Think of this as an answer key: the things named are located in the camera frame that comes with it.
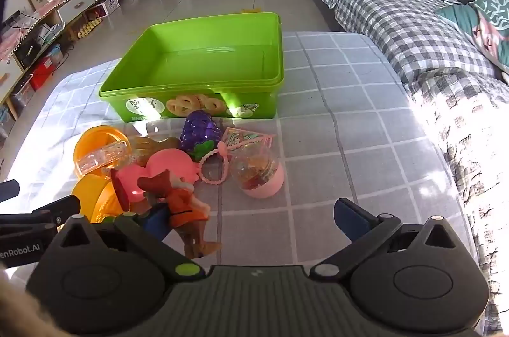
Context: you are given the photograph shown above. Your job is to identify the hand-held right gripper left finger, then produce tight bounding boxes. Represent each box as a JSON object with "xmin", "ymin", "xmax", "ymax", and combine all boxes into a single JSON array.
[{"xmin": 52, "ymin": 202, "xmax": 207, "ymax": 280}]

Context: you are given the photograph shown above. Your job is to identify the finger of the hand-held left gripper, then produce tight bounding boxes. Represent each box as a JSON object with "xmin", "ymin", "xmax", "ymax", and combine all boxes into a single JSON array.
[
  {"xmin": 0, "ymin": 180, "xmax": 21, "ymax": 199},
  {"xmin": 30, "ymin": 195, "xmax": 82, "ymax": 226}
]

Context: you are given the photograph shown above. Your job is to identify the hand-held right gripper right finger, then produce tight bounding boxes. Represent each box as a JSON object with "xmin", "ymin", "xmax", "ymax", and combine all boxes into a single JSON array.
[{"xmin": 309, "ymin": 198, "xmax": 458, "ymax": 280}]

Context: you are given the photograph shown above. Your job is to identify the orange dwarf figurine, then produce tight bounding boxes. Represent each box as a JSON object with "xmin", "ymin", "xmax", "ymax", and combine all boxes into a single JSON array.
[{"xmin": 137, "ymin": 169, "xmax": 223, "ymax": 259}]

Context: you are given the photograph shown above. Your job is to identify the yellow toy corn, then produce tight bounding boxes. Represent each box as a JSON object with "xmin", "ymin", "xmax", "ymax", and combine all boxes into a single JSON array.
[{"xmin": 71, "ymin": 175, "xmax": 120, "ymax": 224}]

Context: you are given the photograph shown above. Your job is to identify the pink toy peach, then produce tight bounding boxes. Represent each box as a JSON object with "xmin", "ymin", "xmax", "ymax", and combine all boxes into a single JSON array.
[{"xmin": 115, "ymin": 149, "xmax": 199, "ymax": 204}]

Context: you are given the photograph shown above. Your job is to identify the clear plastic case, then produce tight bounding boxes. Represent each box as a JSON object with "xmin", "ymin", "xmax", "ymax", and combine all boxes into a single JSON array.
[{"xmin": 76, "ymin": 140, "xmax": 125, "ymax": 176}]

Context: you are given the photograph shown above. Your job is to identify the clear pink capsule ball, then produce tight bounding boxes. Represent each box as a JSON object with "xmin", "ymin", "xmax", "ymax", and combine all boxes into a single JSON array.
[{"xmin": 230, "ymin": 144, "xmax": 285, "ymax": 199}]

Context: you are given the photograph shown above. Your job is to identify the pink bead bracelet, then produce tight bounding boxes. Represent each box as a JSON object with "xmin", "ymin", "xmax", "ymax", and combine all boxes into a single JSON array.
[{"xmin": 198, "ymin": 141, "xmax": 232, "ymax": 186}]

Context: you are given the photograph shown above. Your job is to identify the pink card box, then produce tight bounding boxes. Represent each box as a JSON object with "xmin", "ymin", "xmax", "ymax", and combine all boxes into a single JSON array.
[{"xmin": 220, "ymin": 126, "xmax": 276, "ymax": 157}]

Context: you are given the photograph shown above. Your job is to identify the green plastic box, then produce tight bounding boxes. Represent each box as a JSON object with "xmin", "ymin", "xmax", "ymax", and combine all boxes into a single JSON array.
[{"xmin": 99, "ymin": 12, "xmax": 285, "ymax": 123}]

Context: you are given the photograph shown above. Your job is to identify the orange round plastic toy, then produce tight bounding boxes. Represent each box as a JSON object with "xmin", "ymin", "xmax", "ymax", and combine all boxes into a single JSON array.
[{"xmin": 73, "ymin": 125, "xmax": 132, "ymax": 179}]

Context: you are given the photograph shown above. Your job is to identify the tan toy hand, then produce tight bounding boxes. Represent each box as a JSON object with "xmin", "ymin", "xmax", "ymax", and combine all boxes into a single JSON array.
[{"xmin": 129, "ymin": 136, "xmax": 181, "ymax": 167}]

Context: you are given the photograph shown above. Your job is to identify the purple toy grapes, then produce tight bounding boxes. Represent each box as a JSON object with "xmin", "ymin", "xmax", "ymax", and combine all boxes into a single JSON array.
[{"xmin": 180, "ymin": 110, "xmax": 223, "ymax": 162}]

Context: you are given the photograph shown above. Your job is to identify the grey checked tablecloth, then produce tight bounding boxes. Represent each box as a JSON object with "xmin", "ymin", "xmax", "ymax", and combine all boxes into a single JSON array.
[{"xmin": 0, "ymin": 31, "xmax": 494, "ymax": 337}]

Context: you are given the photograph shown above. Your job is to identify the white wooden cabinet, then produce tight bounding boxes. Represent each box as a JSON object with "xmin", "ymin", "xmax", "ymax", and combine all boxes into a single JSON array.
[{"xmin": 0, "ymin": 0, "xmax": 122, "ymax": 119}]

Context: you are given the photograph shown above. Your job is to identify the plaid blanket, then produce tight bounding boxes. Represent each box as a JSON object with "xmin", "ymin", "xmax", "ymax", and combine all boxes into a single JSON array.
[{"xmin": 297, "ymin": 0, "xmax": 509, "ymax": 337}]

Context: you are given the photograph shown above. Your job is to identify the white printed carton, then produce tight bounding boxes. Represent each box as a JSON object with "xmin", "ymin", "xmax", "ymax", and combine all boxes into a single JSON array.
[{"xmin": 99, "ymin": 0, "xmax": 120, "ymax": 17}]

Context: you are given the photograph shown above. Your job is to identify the teal patterned pillow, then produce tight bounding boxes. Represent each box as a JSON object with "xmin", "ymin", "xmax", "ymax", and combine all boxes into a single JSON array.
[{"xmin": 435, "ymin": 0, "xmax": 509, "ymax": 71}]

